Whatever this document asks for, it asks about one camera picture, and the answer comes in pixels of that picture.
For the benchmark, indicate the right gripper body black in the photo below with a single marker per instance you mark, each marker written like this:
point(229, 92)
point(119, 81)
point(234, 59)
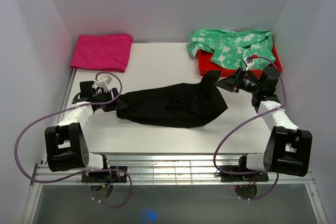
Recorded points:
point(247, 84)

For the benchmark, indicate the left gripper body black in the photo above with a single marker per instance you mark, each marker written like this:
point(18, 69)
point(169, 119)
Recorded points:
point(103, 97)

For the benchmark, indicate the black trousers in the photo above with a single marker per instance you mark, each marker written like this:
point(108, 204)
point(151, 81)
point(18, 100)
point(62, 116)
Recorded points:
point(182, 105)

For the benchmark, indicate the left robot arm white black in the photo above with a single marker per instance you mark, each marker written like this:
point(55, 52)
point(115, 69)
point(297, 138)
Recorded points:
point(65, 143)

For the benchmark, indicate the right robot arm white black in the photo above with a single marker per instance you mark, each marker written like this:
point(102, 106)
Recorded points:
point(288, 148)

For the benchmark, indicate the green white tie-dye trousers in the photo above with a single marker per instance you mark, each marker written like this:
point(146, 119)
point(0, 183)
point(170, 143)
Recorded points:
point(229, 48)

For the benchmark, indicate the pink folded trousers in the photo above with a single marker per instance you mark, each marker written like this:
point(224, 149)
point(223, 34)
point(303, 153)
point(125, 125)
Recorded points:
point(104, 53)

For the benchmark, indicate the red plastic tray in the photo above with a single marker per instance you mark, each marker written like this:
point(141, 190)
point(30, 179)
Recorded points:
point(205, 64)

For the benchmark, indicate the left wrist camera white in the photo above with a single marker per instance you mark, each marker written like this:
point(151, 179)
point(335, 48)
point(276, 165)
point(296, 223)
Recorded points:
point(104, 83)

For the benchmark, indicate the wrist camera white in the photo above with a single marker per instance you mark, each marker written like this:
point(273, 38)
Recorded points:
point(249, 61)
point(104, 83)

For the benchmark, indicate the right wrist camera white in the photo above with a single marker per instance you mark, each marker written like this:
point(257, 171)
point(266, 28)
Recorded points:
point(249, 61)

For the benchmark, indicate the aluminium rail frame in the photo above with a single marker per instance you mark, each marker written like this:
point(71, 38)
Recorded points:
point(172, 176)

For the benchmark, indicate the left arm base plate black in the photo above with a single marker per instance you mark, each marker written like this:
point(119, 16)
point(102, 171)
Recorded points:
point(106, 177)

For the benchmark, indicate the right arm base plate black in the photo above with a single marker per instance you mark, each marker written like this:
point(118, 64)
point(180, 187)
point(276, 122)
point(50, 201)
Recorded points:
point(241, 176)

